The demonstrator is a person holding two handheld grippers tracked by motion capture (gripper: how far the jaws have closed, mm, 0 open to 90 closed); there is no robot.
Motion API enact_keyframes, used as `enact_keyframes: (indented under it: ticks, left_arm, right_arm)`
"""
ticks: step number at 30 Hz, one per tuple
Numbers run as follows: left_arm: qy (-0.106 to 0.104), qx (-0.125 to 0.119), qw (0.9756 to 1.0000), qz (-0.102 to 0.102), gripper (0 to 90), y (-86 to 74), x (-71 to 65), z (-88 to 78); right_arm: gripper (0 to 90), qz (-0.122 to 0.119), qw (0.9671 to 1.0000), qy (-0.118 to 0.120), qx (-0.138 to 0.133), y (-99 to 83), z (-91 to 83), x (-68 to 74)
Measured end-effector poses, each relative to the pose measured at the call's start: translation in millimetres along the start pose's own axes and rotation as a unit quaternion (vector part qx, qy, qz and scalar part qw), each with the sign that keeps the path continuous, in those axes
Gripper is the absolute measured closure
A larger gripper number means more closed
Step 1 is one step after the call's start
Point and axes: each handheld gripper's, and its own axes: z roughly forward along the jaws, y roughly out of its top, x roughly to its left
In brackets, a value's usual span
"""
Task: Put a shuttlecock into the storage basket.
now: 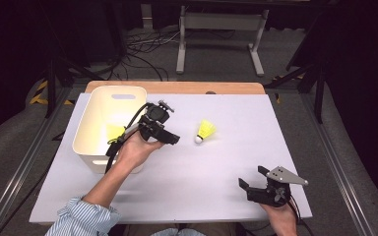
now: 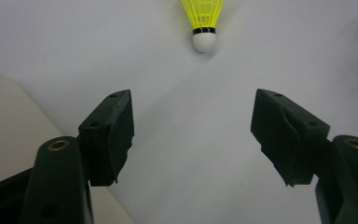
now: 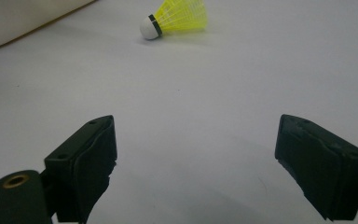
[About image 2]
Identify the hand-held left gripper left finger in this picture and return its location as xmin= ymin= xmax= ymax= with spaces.
xmin=77 ymin=89 xmax=135 ymax=188

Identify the yellow shuttlecock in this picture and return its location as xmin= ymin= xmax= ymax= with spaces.
xmin=180 ymin=0 xmax=225 ymax=54

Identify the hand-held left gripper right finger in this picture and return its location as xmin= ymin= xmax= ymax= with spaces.
xmin=250 ymin=88 xmax=331 ymax=188

